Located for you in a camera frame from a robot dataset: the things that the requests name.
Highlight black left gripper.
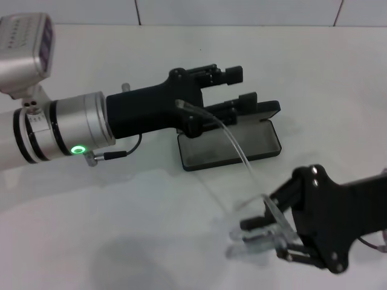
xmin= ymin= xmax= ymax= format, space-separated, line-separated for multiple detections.
xmin=105 ymin=63 xmax=244 ymax=140

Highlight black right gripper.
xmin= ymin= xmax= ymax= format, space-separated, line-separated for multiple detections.
xmin=240 ymin=164 xmax=387 ymax=274

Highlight clear white glasses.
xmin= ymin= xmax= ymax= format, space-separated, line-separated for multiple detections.
xmin=175 ymin=98 xmax=299 ymax=260

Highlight black glasses case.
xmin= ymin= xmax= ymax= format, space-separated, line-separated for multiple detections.
xmin=177 ymin=99 xmax=282 ymax=172

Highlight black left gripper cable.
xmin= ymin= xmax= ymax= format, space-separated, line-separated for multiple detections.
xmin=83 ymin=132 xmax=143 ymax=166

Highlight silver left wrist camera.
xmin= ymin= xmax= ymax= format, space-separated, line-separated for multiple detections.
xmin=0 ymin=12 xmax=55 ymax=100

